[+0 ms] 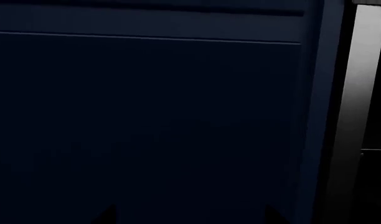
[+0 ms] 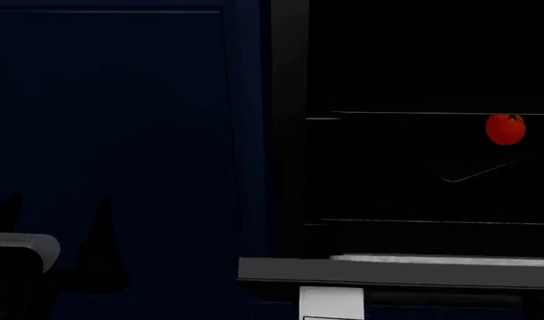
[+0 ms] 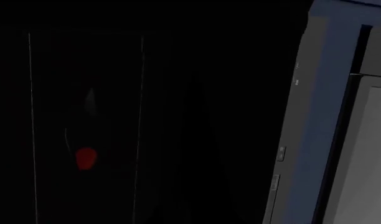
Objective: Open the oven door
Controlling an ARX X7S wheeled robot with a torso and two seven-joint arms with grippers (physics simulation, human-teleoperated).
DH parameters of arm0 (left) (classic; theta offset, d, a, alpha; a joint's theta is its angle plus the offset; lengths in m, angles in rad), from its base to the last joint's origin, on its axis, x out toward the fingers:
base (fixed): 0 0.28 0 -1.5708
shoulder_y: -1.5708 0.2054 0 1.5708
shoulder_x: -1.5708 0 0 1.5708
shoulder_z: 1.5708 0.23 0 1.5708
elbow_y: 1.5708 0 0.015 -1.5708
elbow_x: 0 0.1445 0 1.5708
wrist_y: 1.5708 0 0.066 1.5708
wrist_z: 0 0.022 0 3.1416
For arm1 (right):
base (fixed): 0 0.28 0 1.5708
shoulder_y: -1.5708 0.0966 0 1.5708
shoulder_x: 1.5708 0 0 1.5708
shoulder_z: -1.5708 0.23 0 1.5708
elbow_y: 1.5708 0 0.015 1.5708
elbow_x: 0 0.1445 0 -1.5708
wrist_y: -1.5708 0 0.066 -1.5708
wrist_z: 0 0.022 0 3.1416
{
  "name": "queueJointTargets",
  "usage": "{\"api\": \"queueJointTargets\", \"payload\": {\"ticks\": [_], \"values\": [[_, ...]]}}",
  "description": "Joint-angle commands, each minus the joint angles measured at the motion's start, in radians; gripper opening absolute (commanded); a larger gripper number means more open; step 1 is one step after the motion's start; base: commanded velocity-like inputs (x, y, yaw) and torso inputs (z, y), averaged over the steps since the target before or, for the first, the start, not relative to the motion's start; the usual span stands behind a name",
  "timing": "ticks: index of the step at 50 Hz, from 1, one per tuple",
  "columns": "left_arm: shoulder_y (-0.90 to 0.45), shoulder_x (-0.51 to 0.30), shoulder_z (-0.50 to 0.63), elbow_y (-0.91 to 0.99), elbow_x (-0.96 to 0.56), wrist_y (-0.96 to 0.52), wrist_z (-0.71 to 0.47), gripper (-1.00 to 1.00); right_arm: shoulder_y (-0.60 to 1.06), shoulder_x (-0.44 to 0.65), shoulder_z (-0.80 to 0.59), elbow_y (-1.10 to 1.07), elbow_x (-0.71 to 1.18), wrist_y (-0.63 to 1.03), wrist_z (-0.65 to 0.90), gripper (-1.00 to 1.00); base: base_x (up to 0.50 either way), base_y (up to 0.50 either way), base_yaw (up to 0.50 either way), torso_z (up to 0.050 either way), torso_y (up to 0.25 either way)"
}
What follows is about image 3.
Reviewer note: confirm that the small grey panel button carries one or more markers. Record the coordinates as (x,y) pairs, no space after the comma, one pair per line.
(281,153)

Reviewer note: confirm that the red round object behind glass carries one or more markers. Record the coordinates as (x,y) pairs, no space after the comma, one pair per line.
(86,158)

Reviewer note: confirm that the grey oven door panel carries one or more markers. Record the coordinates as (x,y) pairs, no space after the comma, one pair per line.
(378,51)

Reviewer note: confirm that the small grey panel label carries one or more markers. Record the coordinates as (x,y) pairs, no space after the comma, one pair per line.
(274,182)

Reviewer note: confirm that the grey oven door with window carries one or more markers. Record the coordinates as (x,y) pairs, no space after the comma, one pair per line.
(365,144)

